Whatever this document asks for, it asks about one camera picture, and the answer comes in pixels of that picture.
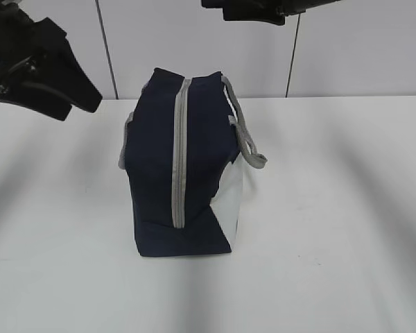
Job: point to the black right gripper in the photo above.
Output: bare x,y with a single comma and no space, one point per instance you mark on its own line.
270,12

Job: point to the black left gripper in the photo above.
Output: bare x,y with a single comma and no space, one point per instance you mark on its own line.
35,72

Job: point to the navy and white lunch bag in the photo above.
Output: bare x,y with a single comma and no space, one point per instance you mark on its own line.
185,148

